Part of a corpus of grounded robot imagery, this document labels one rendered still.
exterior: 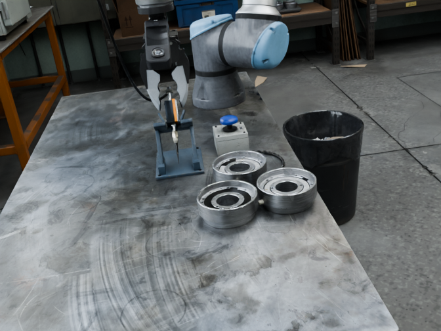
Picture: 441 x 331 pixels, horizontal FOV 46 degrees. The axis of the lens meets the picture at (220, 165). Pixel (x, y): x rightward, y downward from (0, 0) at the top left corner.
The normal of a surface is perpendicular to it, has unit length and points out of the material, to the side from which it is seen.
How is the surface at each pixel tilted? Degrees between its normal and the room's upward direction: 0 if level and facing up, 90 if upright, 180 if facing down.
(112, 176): 0
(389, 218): 0
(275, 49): 97
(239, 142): 90
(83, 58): 90
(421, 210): 0
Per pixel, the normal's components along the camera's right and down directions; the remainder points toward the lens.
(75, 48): 0.11, 0.42
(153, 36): 0.00, -0.56
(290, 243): -0.11, -0.89
